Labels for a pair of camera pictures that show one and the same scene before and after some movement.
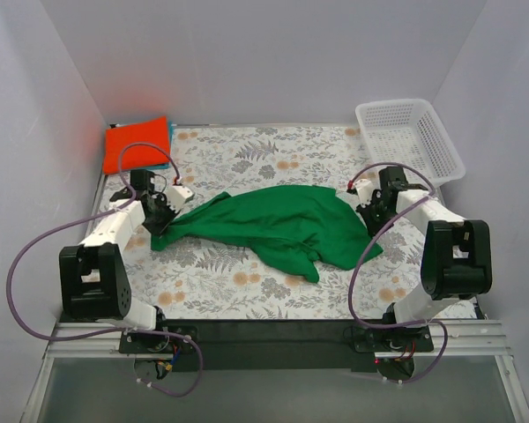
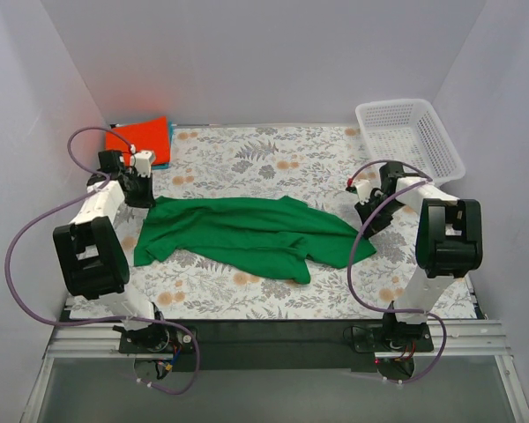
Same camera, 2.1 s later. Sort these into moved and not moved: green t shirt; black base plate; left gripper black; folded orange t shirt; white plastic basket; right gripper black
Moved: left gripper black; green t shirt
Not moved: folded orange t shirt; right gripper black; white plastic basket; black base plate
